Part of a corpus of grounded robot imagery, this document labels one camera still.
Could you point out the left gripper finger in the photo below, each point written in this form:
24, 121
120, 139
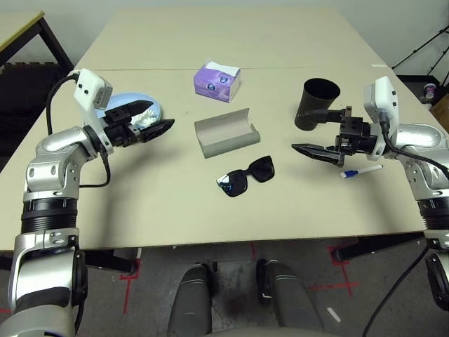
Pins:
158, 129
140, 106

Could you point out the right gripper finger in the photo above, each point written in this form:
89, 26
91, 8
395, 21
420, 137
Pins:
326, 116
319, 152

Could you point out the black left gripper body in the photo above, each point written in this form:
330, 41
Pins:
121, 130

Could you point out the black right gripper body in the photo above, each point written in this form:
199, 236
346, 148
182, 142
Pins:
354, 135

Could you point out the blue plate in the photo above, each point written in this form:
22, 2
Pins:
121, 98

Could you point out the black sunglasses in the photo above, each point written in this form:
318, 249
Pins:
263, 170

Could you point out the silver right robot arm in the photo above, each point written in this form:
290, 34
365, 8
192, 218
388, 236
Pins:
421, 140

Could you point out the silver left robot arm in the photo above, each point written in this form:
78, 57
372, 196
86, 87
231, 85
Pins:
52, 168

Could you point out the black cup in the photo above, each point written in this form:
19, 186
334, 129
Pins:
315, 98

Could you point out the blue-capped white marker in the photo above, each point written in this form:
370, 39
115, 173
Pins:
368, 170

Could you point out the grey glasses case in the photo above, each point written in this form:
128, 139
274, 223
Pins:
224, 130

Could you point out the purple tissue box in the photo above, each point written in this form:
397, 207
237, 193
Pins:
210, 82

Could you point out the white tape strip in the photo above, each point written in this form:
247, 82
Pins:
379, 65

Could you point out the purple white cup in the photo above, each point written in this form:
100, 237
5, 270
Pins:
429, 92

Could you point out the cardboard box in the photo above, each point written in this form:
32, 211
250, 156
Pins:
442, 109

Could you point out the black tripod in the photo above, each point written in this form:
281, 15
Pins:
421, 49

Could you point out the black table foot bar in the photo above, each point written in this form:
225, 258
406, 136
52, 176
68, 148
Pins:
379, 245
112, 261

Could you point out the grey robot right leg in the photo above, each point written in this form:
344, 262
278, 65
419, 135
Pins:
291, 298

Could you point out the grey robot leg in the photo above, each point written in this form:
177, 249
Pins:
191, 302
291, 298

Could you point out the black-framed side table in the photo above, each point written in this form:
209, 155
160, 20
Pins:
14, 24

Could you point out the white floor tape piece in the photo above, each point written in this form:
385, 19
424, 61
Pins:
333, 315

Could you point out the grey robot left leg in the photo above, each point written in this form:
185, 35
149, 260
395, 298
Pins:
191, 302

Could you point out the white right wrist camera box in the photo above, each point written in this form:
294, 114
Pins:
382, 98

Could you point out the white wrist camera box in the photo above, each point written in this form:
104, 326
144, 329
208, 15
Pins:
382, 98
87, 87

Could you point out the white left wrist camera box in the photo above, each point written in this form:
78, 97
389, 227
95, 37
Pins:
87, 87

